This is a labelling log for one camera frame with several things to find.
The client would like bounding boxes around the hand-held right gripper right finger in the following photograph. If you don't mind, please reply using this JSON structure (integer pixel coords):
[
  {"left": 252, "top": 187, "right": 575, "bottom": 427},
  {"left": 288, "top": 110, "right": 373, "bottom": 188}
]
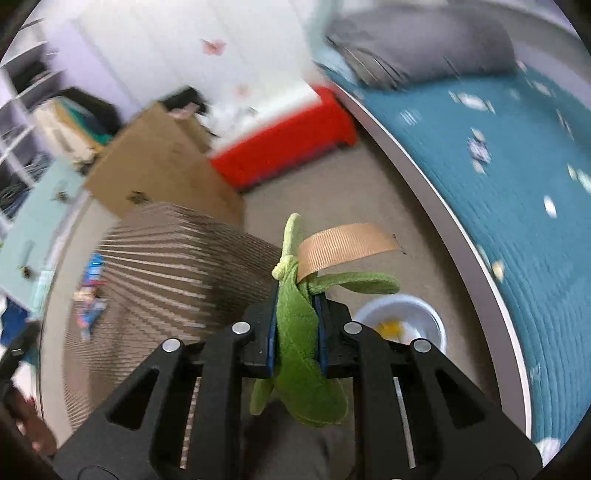
[{"left": 316, "top": 295, "right": 542, "bottom": 480}]

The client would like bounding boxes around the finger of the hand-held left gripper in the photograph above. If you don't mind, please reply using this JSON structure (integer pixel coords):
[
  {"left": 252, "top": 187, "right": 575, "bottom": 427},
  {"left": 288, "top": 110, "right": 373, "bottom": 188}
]
[{"left": 0, "top": 323, "right": 40, "bottom": 398}]

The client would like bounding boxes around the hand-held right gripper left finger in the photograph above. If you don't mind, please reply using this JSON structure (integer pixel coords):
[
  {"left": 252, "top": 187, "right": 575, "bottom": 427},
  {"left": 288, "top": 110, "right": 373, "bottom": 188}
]
[{"left": 53, "top": 288, "right": 278, "bottom": 480}]

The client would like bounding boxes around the green plush toy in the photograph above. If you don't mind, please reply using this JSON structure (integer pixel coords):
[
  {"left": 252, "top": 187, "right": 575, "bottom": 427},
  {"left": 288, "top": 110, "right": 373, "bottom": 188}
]
[{"left": 249, "top": 212, "right": 402, "bottom": 428}]

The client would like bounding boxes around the pale blue plastic bin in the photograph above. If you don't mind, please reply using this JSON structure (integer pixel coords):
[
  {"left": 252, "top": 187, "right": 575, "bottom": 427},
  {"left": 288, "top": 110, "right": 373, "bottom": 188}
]
[{"left": 353, "top": 295, "right": 448, "bottom": 356}]

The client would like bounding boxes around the person's left hand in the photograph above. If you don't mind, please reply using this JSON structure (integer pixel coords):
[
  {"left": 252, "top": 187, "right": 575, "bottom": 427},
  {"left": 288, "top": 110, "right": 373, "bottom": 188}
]
[{"left": 9, "top": 390, "right": 57, "bottom": 459}]

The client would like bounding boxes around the blue bag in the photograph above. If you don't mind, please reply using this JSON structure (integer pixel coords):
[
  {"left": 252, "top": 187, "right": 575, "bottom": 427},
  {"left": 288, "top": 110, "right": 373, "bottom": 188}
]
[{"left": 0, "top": 302, "right": 33, "bottom": 365}]

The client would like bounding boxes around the yellow wrapper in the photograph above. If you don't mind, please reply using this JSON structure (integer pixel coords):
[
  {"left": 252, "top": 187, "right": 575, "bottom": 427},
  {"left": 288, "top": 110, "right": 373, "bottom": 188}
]
[{"left": 376, "top": 320, "right": 407, "bottom": 342}]

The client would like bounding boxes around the blue snack packet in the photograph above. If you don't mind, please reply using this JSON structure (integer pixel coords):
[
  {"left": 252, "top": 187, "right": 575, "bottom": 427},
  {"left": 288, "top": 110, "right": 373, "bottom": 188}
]
[{"left": 83, "top": 254, "right": 109, "bottom": 289}]

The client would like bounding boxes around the light blue drawer cabinet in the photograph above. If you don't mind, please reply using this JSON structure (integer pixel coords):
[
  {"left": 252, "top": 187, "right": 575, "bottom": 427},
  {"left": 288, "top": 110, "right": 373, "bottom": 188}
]
[{"left": 0, "top": 154, "right": 93, "bottom": 310}]

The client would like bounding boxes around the red bench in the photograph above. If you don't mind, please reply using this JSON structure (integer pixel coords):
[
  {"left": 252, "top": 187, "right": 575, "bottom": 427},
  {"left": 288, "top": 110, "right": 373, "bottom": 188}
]
[{"left": 210, "top": 85, "right": 358, "bottom": 192}]

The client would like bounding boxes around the large cardboard box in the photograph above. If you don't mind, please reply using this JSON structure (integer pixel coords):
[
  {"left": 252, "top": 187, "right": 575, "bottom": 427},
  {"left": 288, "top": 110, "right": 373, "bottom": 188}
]
[{"left": 83, "top": 102, "right": 245, "bottom": 227}]

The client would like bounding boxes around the white plastic bag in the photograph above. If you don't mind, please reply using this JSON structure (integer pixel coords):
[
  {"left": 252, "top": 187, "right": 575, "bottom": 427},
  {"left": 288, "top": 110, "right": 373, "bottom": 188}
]
[{"left": 208, "top": 104, "right": 259, "bottom": 134}]

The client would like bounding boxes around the white board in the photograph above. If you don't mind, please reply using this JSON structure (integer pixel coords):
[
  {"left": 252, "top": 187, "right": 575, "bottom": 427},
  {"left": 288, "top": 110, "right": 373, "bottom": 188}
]
[{"left": 208, "top": 83, "right": 324, "bottom": 158}]

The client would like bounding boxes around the teal printed bedsheet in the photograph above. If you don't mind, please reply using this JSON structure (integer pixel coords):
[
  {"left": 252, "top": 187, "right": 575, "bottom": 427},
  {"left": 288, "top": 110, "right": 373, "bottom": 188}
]
[{"left": 318, "top": 60, "right": 591, "bottom": 444}]

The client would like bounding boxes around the green shirt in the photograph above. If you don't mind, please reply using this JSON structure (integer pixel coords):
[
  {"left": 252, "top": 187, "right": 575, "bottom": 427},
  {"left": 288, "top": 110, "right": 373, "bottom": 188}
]
[{"left": 65, "top": 102, "right": 116, "bottom": 144}]

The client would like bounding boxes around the black bag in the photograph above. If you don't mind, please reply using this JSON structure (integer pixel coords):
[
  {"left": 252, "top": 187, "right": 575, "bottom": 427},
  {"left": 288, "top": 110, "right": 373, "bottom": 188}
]
[{"left": 157, "top": 85, "right": 208, "bottom": 114}]

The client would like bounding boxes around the plaid pillow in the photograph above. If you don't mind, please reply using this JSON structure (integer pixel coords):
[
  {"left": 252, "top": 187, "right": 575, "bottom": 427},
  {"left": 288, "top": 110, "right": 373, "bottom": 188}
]
[{"left": 342, "top": 46, "right": 402, "bottom": 90}]

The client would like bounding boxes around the black jacket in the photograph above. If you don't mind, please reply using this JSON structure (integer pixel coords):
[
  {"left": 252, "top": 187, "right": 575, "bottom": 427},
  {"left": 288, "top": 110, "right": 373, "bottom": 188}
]
[{"left": 60, "top": 88, "right": 123, "bottom": 134}]

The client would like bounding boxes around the white cubby shelf unit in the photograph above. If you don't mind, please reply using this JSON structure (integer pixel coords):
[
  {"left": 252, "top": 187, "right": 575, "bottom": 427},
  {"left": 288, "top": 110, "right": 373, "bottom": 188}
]
[{"left": 0, "top": 18, "right": 65, "bottom": 232}]

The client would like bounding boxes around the grey duvet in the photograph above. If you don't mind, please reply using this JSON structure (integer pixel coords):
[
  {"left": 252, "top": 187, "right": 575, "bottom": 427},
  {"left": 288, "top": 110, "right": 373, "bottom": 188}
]
[{"left": 323, "top": 4, "right": 517, "bottom": 90}]

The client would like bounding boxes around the white wardrobe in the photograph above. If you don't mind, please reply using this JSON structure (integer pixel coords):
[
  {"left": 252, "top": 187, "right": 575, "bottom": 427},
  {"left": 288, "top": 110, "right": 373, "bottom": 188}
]
[{"left": 69, "top": 0, "right": 333, "bottom": 121}]

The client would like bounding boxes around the light blue bunk bed frame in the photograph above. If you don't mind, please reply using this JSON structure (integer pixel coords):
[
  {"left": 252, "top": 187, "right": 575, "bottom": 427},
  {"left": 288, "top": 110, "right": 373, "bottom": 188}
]
[{"left": 332, "top": 83, "right": 532, "bottom": 439}]

